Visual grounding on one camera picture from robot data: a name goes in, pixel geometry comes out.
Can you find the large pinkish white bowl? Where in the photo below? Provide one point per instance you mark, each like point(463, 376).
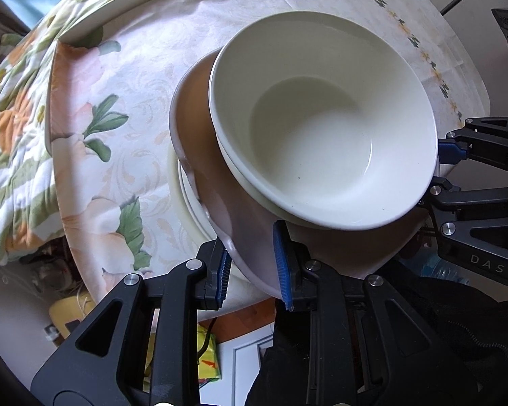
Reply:
point(237, 237)

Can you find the clear plastic bag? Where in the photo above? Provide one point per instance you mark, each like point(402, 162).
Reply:
point(440, 268)

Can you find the brown crumpled clutter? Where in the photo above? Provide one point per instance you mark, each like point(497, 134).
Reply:
point(51, 266)

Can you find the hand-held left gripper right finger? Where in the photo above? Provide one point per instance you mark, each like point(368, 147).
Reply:
point(281, 266)

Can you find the striped floral quilt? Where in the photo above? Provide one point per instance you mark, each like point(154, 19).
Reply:
point(17, 135)

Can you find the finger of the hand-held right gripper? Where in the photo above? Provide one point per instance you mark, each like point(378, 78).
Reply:
point(470, 207)
point(453, 152)

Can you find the white cabinet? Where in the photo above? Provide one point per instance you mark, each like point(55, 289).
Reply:
point(245, 372)

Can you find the cream duck print plate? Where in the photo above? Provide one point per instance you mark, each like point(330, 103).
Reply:
point(186, 203)

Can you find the yellow snack packet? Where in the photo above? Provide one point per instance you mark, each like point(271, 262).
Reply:
point(209, 355)

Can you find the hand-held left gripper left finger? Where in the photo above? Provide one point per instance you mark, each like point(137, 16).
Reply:
point(222, 279)

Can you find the brown curtain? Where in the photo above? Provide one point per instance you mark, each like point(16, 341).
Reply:
point(0, 42)

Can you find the floral tablecloth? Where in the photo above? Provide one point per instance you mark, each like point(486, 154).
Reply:
point(144, 93)

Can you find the yellow container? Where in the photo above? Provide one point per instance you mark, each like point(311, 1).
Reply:
point(67, 317)

